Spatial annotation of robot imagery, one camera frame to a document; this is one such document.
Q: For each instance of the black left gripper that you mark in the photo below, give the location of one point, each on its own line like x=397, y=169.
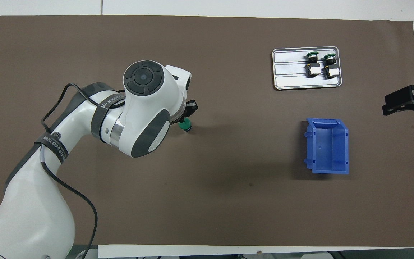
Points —
x=192, y=108

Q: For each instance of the green push button switch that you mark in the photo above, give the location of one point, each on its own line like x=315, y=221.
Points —
x=331, y=68
x=184, y=126
x=313, y=66

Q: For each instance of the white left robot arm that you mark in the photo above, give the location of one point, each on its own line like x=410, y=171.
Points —
x=142, y=108

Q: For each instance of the blue plastic storage bin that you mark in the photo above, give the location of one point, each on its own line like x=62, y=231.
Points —
x=327, y=147

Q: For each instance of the brown table mat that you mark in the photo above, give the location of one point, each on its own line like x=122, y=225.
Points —
x=228, y=198

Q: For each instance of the silver metal tray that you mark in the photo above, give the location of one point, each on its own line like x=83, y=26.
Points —
x=289, y=72

